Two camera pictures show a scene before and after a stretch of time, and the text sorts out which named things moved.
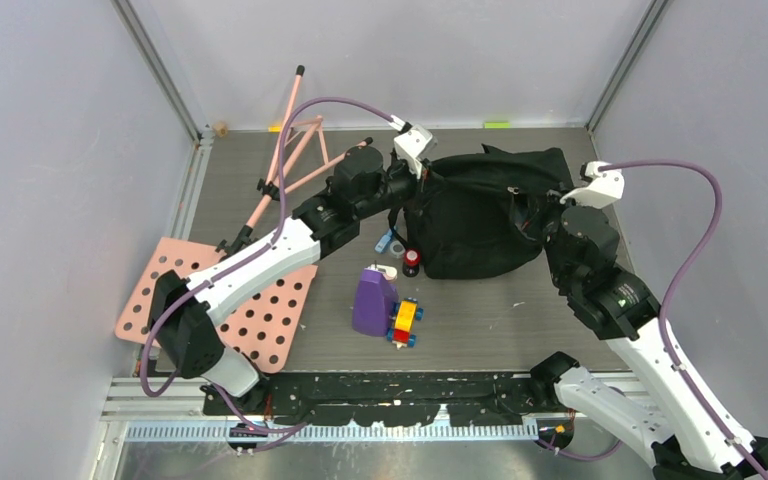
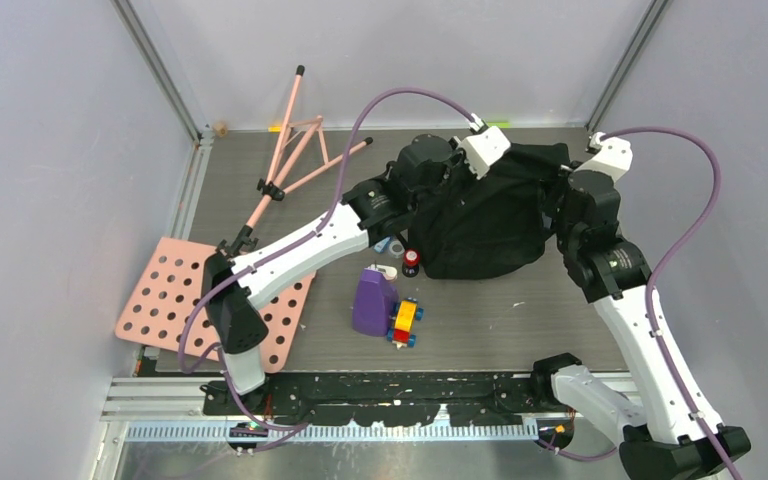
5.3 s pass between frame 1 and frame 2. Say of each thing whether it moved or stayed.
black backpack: stayed
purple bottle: stayed
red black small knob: stayed
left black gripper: moved
